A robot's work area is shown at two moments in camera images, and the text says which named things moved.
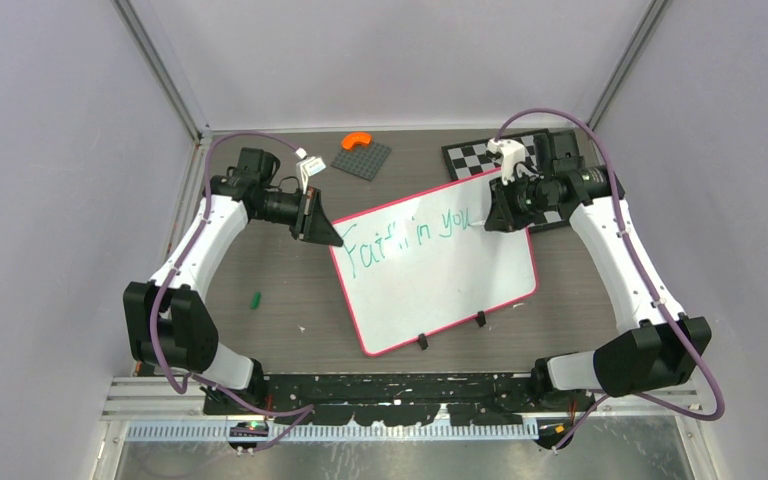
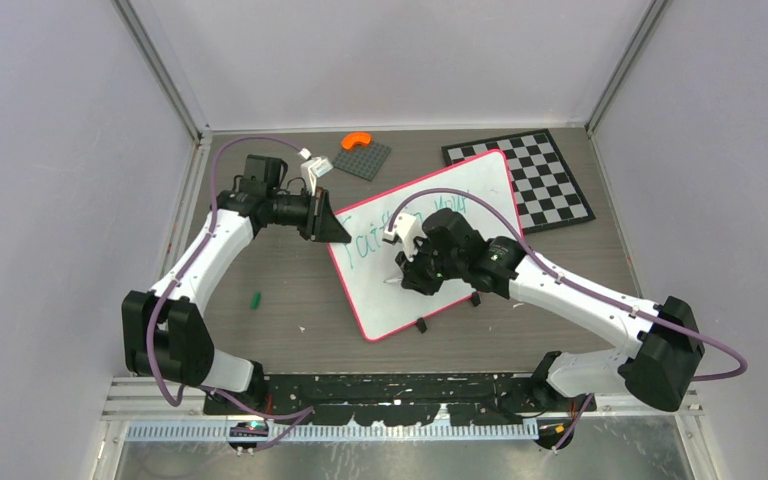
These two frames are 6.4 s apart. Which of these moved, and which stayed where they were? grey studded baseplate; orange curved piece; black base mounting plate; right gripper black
Moved: right gripper black
Stayed: grey studded baseplate; orange curved piece; black base mounting plate
